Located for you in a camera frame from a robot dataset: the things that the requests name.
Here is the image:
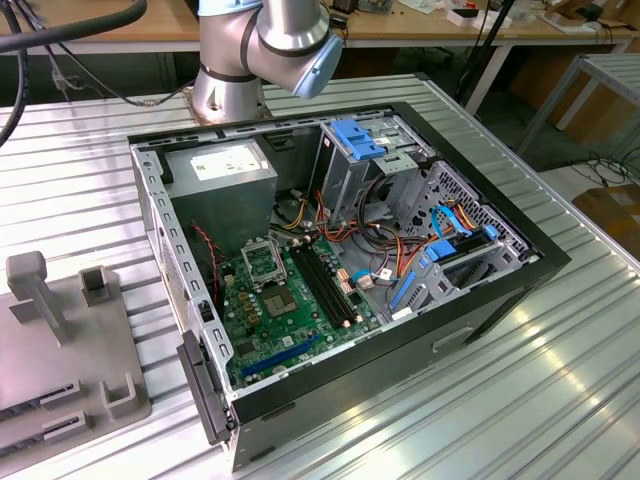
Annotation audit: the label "CPU socket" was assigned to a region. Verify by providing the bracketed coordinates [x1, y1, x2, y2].
[261, 283, 302, 320]

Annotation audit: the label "black RAM slot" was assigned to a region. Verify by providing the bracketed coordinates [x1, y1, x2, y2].
[304, 239, 359, 319]
[291, 243, 344, 324]

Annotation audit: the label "metal drive bay cage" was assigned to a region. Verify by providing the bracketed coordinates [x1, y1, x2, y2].
[307, 112, 436, 226]

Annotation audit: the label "green motherboard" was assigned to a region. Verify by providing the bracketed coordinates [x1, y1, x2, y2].
[217, 232, 386, 391]

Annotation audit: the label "blue plastic bay lever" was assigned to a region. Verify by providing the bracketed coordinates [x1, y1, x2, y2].
[389, 272, 417, 312]

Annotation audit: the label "grey power supply unit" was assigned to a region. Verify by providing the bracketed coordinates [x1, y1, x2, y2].
[162, 139, 279, 261]

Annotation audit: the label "blue drive bay latch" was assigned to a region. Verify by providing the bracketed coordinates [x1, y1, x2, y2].
[329, 119, 394, 161]

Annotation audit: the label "hard disk in blue carrier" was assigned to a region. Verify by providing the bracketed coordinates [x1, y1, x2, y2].
[419, 224, 501, 266]

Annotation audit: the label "metal disk bay cage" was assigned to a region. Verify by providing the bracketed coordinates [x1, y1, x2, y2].
[384, 239, 531, 321]

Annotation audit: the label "blue expansion slot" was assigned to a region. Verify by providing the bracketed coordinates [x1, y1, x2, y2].
[241, 333, 321, 381]

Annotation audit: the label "black case fan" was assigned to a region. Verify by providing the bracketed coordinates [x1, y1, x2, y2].
[189, 222, 226, 321]

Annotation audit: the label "black open PC case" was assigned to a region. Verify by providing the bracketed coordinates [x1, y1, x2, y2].
[127, 99, 574, 474]

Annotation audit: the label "black plastic case latch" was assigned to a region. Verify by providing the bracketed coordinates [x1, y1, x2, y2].
[177, 329, 236, 446]

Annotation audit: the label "grey parts rack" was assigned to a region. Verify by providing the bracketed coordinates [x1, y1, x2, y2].
[0, 252, 154, 456]

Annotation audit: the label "long wooden desk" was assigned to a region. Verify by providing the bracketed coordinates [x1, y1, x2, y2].
[0, 0, 640, 56]

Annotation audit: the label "brown cardboard box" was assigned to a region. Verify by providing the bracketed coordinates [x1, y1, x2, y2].
[572, 184, 640, 256]

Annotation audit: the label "yellow black power wires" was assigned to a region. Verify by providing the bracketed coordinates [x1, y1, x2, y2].
[279, 194, 321, 232]

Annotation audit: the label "metal socket cover frame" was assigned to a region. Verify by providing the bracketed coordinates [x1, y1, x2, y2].
[239, 239, 291, 294]

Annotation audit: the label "orange red power wires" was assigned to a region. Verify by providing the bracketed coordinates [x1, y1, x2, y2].
[319, 199, 476, 281]

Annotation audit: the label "red black twisted wire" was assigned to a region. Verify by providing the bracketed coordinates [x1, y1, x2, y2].
[192, 224, 224, 301]

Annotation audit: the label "blue data wire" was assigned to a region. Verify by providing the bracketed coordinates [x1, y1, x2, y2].
[430, 204, 474, 239]

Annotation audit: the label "black camera cable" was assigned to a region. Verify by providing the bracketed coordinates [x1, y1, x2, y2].
[0, 47, 29, 149]
[0, 0, 149, 56]

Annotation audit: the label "grey metal frame table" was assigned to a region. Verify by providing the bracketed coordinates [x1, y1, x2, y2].
[517, 52, 640, 156]

